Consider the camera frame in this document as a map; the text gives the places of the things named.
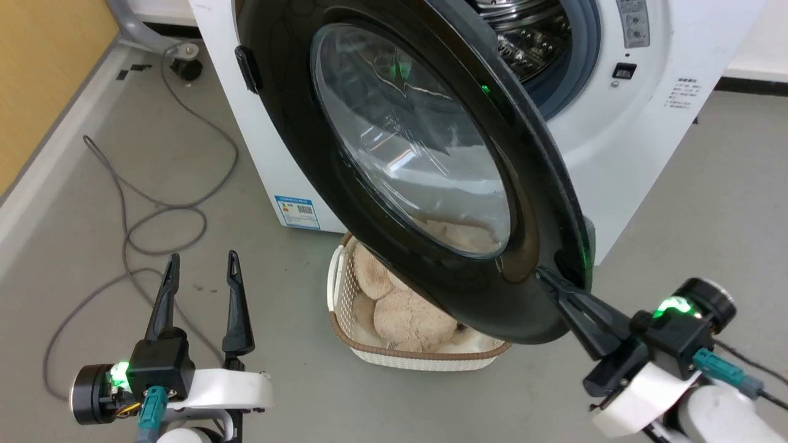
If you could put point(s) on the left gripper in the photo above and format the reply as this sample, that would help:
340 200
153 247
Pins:
161 366

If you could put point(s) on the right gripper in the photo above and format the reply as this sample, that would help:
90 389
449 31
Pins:
668 344

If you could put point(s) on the black round glass washer door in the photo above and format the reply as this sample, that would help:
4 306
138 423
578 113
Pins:
289 160

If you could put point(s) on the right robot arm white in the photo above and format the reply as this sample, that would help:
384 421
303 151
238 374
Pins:
720 418

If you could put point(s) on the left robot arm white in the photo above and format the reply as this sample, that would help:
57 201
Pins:
197 434

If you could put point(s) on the white front-load washing machine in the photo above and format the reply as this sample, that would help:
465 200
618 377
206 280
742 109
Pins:
622 160

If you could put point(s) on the black door latch socket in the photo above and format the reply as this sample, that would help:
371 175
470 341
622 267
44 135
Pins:
624 71

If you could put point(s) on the grey rubber door gasket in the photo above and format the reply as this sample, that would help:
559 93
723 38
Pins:
586 49

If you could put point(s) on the blue energy label sticker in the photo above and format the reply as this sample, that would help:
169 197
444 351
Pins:
297 212

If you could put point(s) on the white laundry basket brown rim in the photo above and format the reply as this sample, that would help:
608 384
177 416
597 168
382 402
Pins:
418 360

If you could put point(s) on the beige plush toy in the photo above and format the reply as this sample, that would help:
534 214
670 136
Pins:
406 320

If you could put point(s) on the black caster wheel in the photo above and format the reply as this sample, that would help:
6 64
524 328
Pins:
186 69

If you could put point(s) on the grey metal stand leg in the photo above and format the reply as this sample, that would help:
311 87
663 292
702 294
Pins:
138 31

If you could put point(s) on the stainless steel washer drum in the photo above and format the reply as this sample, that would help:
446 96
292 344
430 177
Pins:
529 37

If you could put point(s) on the grey instruction label sticker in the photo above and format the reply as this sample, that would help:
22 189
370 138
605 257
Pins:
634 21

